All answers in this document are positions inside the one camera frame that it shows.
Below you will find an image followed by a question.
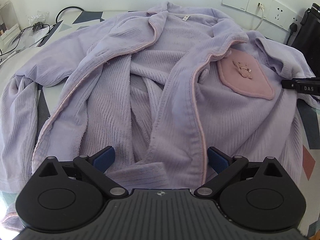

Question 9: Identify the lavender ribbed pajama garment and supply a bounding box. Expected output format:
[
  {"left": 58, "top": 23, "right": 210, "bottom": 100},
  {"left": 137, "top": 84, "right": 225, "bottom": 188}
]
[{"left": 0, "top": 0, "right": 320, "bottom": 231}]

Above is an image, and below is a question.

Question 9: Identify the black thermos bottle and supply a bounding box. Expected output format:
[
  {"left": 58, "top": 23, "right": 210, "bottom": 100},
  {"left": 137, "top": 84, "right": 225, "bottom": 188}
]
[{"left": 291, "top": 3, "right": 320, "bottom": 77}]

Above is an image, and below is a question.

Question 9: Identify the black power strip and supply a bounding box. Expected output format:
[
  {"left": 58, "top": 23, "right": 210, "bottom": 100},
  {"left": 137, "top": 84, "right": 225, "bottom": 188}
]
[{"left": 37, "top": 21, "right": 62, "bottom": 47}]

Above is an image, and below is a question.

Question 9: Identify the clear acrylic cosmetics organizer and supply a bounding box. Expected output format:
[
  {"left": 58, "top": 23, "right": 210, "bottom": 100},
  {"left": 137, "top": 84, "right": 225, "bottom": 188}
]
[{"left": 0, "top": 1, "right": 20, "bottom": 43}]

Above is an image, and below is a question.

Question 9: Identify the white charging cable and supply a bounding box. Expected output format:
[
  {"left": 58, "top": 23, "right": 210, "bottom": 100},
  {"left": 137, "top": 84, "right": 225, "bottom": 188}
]
[{"left": 249, "top": 3, "right": 266, "bottom": 32}]

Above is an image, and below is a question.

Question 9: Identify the white wall socket panel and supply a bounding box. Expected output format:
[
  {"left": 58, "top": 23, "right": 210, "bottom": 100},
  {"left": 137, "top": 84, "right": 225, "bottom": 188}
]
[{"left": 222, "top": 0, "right": 302, "bottom": 31}]

